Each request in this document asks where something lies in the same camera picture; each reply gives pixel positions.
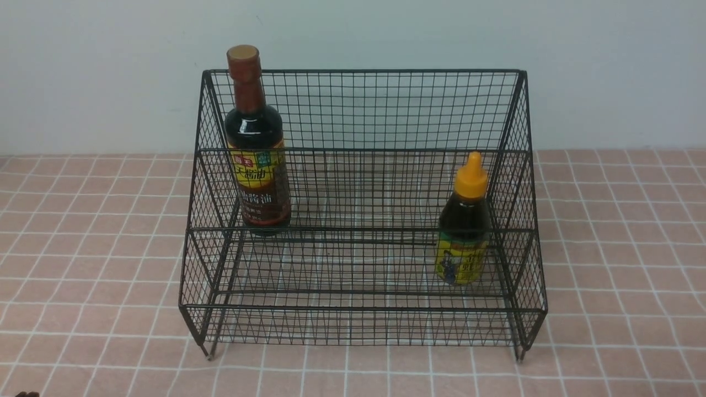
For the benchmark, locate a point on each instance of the black wire mesh shelf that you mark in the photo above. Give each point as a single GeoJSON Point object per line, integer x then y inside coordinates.
{"type": "Point", "coordinates": [371, 156]}

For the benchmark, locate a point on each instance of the yellow-capped seasoning bottle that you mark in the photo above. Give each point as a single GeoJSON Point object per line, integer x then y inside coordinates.
{"type": "Point", "coordinates": [464, 225]}

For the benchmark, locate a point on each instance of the pink checkered tablecloth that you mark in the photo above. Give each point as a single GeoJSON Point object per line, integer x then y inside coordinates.
{"type": "Point", "coordinates": [91, 264]}

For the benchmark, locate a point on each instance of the dark soy sauce bottle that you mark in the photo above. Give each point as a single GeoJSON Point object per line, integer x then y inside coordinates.
{"type": "Point", "coordinates": [255, 136]}

